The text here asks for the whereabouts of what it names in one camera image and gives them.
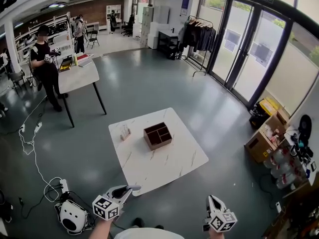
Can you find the black folding chair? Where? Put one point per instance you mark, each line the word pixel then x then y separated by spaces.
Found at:
pixel 92 39

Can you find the yellow black toolbox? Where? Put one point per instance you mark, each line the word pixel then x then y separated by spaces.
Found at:
pixel 263 112

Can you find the white shelving rack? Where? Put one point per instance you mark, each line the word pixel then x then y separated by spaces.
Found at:
pixel 59 31

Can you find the person's white shirt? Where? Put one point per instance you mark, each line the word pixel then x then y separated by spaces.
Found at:
pixel 148 233

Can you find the person's left forearm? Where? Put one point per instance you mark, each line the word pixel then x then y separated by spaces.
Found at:
pixel 101 229

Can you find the white bookshelf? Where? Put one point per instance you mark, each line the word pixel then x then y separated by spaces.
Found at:
pixel 113 16

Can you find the brown divided wooden box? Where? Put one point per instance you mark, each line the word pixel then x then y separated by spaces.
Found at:
pixel 157 136

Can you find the yellow tray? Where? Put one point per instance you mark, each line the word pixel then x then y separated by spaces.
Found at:
pixel 65 65

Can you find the yellow bottle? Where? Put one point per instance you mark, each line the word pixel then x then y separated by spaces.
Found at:
pixel 75 58

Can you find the black office chair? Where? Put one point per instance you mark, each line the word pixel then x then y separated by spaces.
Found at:
pixel 128 26

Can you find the large cardboard box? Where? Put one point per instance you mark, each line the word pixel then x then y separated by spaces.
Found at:
pixel 260 146

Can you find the white power strip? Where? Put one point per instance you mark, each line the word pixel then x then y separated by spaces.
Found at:
pixel 22 128
pixel 38 127
pixel 64 185

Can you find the person's right forearm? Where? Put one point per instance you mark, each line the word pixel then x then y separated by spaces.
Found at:
pixel 216 235

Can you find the red book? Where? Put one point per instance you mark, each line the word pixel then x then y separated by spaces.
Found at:
pixel 82 57

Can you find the dark hanging clothes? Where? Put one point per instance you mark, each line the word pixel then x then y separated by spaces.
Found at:
pixel 202 37

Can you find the pack of water bottles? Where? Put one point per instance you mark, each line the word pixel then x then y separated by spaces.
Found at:
pixel 282 167

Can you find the small beige item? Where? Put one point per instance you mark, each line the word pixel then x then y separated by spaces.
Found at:
pixel 125 132

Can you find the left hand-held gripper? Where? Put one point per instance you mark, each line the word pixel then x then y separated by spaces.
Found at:
pixel 109 206

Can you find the person's black shoes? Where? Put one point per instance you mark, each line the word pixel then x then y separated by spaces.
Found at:
pixel 138 222

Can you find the black framed glass doors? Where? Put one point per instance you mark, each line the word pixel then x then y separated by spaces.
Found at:
pixel 246 53

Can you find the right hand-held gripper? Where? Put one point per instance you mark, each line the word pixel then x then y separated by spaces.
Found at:
pixel 221 220

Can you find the black filament spool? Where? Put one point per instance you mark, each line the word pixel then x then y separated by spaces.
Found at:
pixel 305 125

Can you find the white marble table black legs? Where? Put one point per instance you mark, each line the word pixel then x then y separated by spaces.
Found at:
pixel 77 77

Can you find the grey chair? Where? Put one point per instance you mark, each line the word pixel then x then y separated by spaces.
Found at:
pixel 17 80

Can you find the white book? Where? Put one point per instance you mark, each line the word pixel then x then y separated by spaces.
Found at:
pixel 85 63

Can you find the white round helmet device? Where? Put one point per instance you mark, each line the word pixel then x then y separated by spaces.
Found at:
pixel 72 216

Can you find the black clothes rack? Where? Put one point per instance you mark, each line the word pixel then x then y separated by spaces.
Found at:
pixel 199 58

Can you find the blue wall poster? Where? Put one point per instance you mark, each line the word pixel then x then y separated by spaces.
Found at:
pixel 185 5

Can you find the open cardboard box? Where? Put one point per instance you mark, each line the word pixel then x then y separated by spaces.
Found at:
pixel 277 123

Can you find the white tall cabinet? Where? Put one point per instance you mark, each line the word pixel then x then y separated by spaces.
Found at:
pixel 152 26

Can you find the black desk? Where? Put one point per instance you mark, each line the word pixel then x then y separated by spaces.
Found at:
pixel 167 42

